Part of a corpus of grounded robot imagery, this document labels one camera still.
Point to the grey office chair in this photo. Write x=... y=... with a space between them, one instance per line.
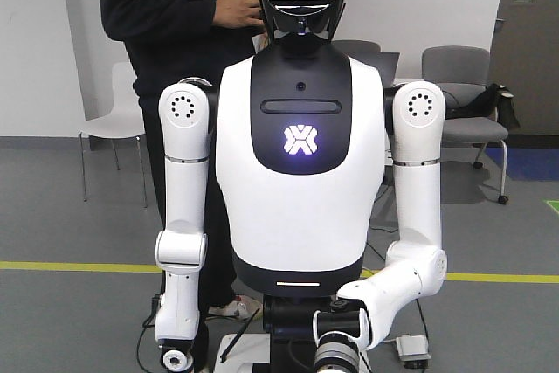
x=471 y=117

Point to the person's bare hand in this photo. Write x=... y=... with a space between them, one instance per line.
x=234 y=14

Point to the grey door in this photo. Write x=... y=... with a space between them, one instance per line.
x=524 y=58

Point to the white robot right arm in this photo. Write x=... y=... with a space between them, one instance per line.
x=415 y=264

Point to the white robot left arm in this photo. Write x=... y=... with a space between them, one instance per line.
x=181 y=246

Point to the white plastic chair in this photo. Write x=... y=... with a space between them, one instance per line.
x=122 y=122

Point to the white foot pedal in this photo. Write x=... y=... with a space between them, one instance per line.
x=412 y=348

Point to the white black robot base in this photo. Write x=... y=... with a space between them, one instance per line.
x=301 y=335

